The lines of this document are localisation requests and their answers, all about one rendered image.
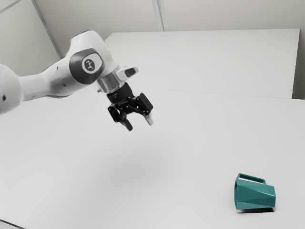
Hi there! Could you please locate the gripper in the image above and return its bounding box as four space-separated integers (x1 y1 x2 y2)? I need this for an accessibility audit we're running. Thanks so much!
106 83 154 132

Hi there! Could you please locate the teal faceted mug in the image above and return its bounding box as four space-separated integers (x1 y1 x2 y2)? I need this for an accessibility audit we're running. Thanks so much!
234 173 276 212

